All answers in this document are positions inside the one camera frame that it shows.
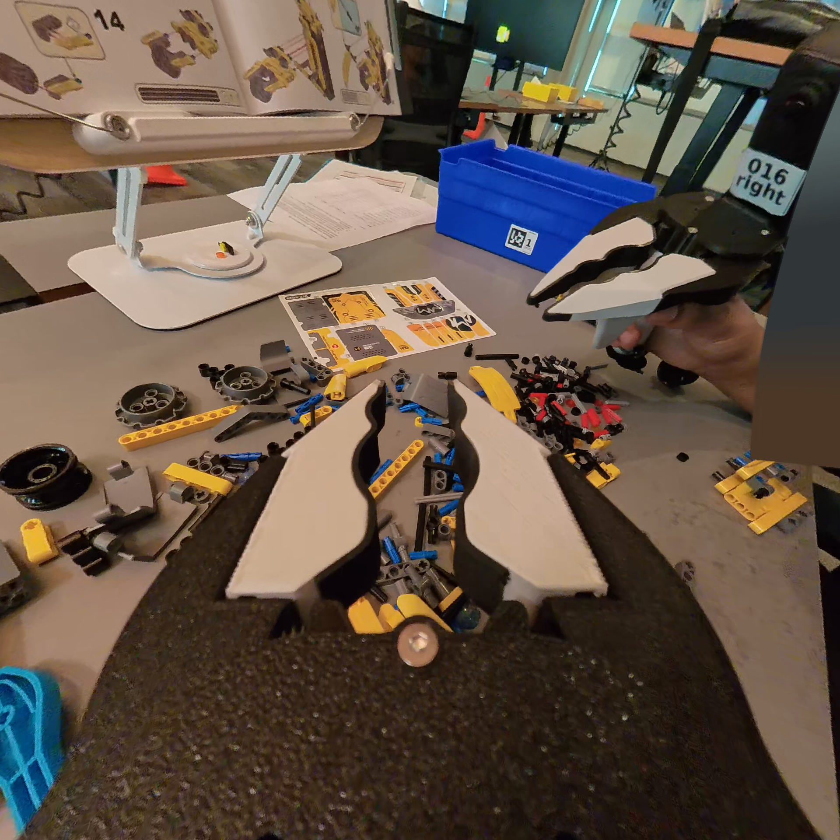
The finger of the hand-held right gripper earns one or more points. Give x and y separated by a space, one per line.
604 246
630 289

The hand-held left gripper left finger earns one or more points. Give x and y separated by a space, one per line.
302 512

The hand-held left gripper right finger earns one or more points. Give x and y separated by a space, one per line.
525 512

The pile of small toy parts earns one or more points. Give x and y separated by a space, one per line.
571 410

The person's right hand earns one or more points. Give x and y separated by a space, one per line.
715 341

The dark grey angled beam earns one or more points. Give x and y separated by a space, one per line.
253 420

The blue plastic bin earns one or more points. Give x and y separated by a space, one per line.
512 197

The short yellow beam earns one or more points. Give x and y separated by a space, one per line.
197 478

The grey toothed wheel hub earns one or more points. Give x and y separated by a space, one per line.
151 405
244 383

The long yellow curved panel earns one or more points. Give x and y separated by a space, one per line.
348 377

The grey flat panel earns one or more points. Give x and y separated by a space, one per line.
430 394

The yellow cardboard box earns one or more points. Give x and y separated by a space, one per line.
541 94

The wooden top desk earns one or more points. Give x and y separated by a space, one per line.
505 107

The grey toy part assembly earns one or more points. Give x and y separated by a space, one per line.
128 495

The orange traffic cone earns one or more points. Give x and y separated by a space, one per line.
476 124
164 176

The yellow grey sticker sheet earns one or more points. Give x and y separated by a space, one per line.
367 315

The black computer monitor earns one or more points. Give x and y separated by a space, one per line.
544 26

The yellow grey toy assembly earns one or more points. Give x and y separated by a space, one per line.
761 495

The black office chair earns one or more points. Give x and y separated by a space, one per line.
433 72

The black toy wheel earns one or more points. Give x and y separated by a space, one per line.
43 476

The printed paper sheets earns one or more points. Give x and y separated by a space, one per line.
341 210

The small yellow connector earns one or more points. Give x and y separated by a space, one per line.
38 541

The blue plastic tool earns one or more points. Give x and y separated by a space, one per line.
26 741

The white book stand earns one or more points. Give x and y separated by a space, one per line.
216 131

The toy instruction booklet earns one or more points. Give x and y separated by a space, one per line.
197 52

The black frame desk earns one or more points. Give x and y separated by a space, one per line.
722 47

